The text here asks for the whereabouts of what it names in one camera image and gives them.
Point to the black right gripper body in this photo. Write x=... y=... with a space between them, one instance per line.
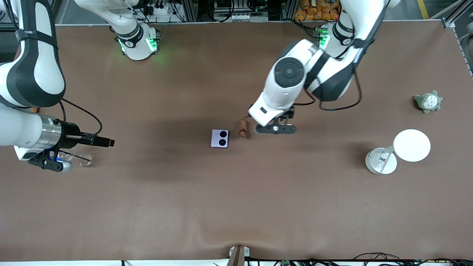
x=70 y=135

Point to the brown lion statue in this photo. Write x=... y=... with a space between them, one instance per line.
x=242 y=129

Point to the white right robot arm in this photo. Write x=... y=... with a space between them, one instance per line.
x=33 y=74

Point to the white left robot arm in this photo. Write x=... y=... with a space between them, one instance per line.
x=281 y=99

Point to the lilac flip phone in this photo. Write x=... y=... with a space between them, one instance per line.
x=220 y=138

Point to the clear tall glass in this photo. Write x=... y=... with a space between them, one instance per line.
x=85 y=159

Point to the black straw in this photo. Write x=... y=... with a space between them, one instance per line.
x=83 y=159

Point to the pile of orange plush toys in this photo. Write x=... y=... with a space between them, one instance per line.
x=317 y=11

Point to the grey control box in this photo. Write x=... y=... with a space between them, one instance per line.
x=240 y=11

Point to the white round desk lamp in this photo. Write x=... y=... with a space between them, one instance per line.
x=411 y=145

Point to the grey green Totoro plush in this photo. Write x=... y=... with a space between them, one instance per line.
x=428 y=102

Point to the white power strip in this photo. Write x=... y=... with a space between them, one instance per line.
x=159 y=9

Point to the aluminium frame post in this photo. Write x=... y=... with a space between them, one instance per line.
x=288 y=9
x=187 y=10

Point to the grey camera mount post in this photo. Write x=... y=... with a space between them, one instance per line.
x=238 y=255

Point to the aluminium frame corner bracket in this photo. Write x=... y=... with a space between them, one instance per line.
x=448 y=23

